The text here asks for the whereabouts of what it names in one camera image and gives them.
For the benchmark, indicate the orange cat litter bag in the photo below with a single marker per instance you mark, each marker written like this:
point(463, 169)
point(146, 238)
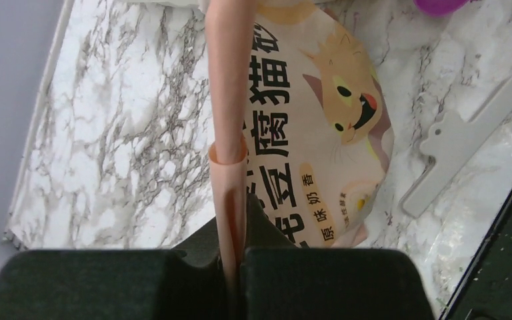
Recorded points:
point(300, 121)

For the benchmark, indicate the black metal base rail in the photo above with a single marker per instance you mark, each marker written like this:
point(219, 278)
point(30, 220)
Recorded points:
point(485, 290)

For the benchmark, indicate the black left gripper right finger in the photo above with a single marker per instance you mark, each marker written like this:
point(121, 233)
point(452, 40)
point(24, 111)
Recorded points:
point(282, 281)

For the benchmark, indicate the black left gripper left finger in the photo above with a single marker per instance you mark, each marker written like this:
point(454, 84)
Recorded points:
point(185, 282)

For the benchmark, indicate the magenta plastic litter scoop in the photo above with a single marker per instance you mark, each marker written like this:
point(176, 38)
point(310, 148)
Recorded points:
point(439, 8)

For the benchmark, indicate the grey bag sealing clip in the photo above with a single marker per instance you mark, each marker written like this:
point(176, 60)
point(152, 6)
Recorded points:
point(451, 142)

